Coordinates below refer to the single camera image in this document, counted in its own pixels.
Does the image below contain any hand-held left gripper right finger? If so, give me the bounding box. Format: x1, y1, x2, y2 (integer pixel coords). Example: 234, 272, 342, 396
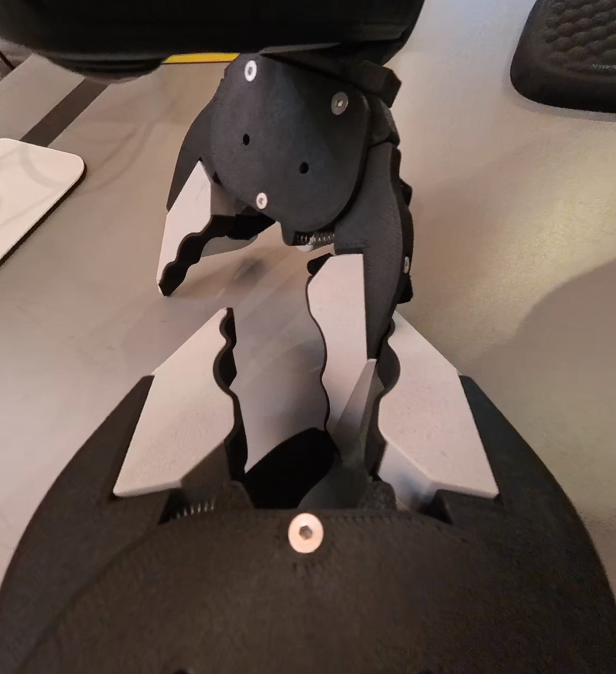
361, 315, 499, 507

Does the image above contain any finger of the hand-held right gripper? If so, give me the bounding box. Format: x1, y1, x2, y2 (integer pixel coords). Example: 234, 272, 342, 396
307, 252, 379, 461
156, 159, 268, 297

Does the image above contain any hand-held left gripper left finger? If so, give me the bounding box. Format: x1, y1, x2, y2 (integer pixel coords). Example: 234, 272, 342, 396
112, 308, 248, 498

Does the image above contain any white stand base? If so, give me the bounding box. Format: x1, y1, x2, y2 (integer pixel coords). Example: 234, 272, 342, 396
0, 138, 86, 293

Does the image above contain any black mesh pad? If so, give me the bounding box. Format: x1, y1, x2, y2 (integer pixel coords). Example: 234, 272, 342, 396
510, 0, 616, 114

